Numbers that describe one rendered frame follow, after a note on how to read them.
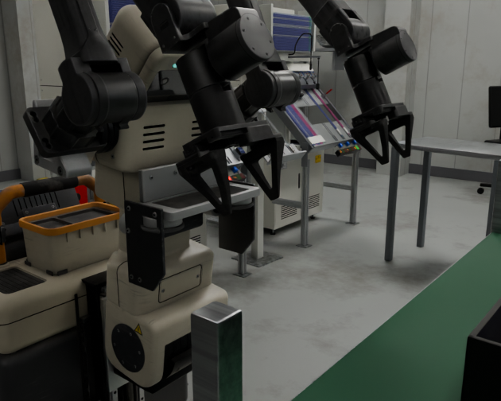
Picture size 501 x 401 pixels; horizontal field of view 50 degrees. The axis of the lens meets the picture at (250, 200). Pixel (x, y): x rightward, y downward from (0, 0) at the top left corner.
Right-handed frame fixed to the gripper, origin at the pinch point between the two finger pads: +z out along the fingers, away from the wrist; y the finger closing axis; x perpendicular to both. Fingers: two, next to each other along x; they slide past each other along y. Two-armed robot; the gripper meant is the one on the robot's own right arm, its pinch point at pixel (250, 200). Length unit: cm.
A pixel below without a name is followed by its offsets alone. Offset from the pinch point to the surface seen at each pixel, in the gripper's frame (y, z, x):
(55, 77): 123, -112, 208
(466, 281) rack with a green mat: 32.4, 23.3, -8.7
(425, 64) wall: 576, -99, 171
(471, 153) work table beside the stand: 266, 9, 59
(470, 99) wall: 576, -41, 140
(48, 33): 123, -135, 201
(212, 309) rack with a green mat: -23.1, 8.0, -12.3
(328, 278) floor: 222, 51, 153
